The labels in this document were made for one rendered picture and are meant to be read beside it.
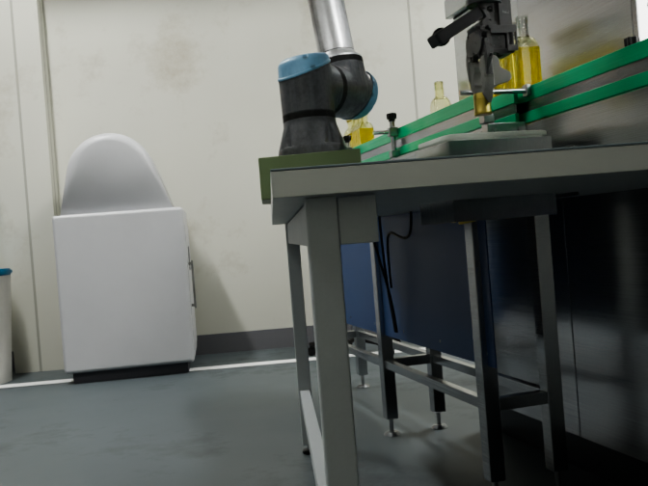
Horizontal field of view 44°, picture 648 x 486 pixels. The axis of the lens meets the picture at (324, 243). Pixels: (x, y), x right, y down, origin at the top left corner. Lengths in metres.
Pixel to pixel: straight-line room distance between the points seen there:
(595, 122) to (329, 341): 0.82
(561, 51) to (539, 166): 1.08
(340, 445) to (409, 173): 0.35
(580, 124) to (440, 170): 0.73
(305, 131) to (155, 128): 3.43
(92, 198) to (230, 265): 1.06
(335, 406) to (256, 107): 4.13
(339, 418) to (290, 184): 0.30
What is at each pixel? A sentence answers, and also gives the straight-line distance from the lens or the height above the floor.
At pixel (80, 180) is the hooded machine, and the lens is 4.40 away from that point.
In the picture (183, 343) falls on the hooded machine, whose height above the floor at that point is 0.16.
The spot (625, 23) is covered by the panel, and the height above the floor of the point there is 1.07.
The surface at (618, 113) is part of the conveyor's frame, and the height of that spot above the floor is 0.85.
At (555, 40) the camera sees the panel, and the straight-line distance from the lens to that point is 2.10.
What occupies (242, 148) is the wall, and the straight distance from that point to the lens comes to 5.02.
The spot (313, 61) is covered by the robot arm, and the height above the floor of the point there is 1.04.
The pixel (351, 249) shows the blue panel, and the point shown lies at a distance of 2.90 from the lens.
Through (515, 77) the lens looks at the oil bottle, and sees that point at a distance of 1.96.
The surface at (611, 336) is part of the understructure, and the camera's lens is 2.01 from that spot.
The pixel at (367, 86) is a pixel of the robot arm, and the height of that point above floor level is 1.00.
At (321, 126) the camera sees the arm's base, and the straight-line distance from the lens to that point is 1.71.
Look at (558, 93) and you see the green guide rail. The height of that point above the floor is 0.93.
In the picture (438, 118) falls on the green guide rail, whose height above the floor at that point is 0.94.
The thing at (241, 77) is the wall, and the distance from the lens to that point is 5.09.
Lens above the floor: 0.66
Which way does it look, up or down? level
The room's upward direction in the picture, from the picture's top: 5 degrees counter-clockwise
